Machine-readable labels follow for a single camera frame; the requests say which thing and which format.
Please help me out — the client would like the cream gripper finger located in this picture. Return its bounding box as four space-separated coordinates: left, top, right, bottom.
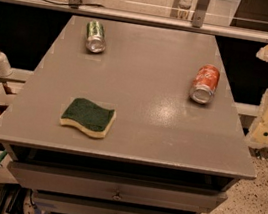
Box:
245 122 268 149

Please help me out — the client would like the green soda can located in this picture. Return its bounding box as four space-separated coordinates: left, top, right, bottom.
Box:
86 20 106 54

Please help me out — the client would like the orange soda can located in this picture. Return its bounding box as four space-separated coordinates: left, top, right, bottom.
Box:
189 64 220 104

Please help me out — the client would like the grey drawer cabinet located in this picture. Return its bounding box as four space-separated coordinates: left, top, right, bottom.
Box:
0 16 255 214

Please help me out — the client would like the top drawer knob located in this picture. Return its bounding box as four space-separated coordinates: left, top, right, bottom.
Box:
113 191 122 202

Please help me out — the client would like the green yellow sponge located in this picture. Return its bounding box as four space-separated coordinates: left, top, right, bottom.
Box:
60 98 116 139

